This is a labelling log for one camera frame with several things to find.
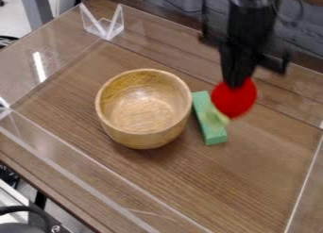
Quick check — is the green rectangular foam block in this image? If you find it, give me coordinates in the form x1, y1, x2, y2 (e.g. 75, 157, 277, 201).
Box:
191, 91, 229, 145

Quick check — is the grey post upper left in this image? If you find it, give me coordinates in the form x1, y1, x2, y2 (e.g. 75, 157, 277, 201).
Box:
21, 0, 53, 30

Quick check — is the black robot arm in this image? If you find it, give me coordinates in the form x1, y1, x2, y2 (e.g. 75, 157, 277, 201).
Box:
219, 0, 276, 90

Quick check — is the black metal bracket with bolt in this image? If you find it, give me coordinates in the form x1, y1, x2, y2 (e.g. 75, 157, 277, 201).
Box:
28, 204, 73, 233

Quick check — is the clear acrylic tray enclosure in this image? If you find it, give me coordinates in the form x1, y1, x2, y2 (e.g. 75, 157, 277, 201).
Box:
0, 8, 323, 233

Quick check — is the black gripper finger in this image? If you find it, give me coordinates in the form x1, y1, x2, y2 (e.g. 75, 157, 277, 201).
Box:
234, 55, 257, 88
221, 51, 244, 86

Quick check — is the round wooden bowl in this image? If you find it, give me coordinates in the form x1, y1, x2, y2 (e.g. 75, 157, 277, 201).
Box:
95, 69, 191, 149

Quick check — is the red felt fruit green stem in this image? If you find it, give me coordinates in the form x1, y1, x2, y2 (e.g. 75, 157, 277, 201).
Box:
203, 78, 257, 128

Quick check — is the black cable lower left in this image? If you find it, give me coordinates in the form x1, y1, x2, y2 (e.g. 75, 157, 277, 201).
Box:
0, 205, 43, 233

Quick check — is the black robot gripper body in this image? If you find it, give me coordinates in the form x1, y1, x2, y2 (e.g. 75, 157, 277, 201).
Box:
219, 4, 277, 66

